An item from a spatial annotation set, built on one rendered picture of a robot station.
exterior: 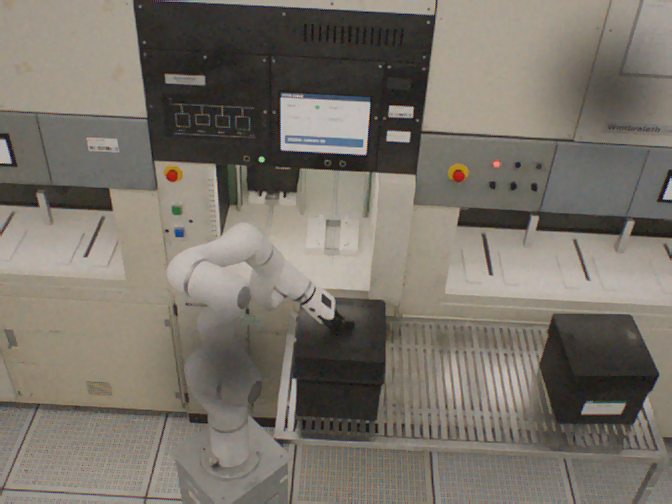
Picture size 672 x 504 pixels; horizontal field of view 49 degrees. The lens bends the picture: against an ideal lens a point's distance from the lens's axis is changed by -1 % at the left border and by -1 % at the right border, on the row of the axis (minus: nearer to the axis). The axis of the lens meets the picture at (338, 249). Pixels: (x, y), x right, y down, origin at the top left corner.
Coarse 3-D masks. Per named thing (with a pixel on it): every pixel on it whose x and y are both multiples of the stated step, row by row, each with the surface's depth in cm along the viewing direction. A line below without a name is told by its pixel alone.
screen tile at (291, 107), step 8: (288, 104) 236; (296, 104) 236; (304, 104) 236; (312, 104) 236; (320, 104) 236; (288, 112) 238; (296, 112) 238; (304, 112) 238; (312, 112) 238; (320, 112) 237; (288, 120) 240; (296, 120) 240; (312, 120) 239; (320, 120) 239; (288, 128) 242; (296, 128) 241; (304, 128) 241; (312, 128) 241; (320, 128) 241
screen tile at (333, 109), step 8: (328, 104) 236; (336, 104) 236; (344, 104) 236; (352, 104) 235; (328, 112) 237; (336, 112) 237; (344, 112) 237; (352, 112) 237; (360, 120) 239; (328, 128) 241; (336, 128) 241; (344, 128) 241; (352, 128) 241; (360, 128) 241
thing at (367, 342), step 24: (360, 312) 248; (384, 312) 249; (312, 336) 239; (336, 336) 239; (360, 336) 240; (384, 336) 240; (312, 360) 232; (336, 360) 232; (360, 360) 232; (384, 360) 232
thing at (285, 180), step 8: (248, 168) 313; (256, 168) 313; (264, 168) 313; (272, 168) 313; (280, 168) 313; (288, 168) 313; (248, 176) 316; (256, 176) 316; (264, 176) 316; (272, 176) 316; (280, 176) 316; (288, 176) 315; (296, 176) 315; (248, 184) 319; (256, 184) 319; (264, 184) 318; (272, 184) 318; (280, 184) 318; (288, 184) 318; (296, 184) 318; (288, 192) 321
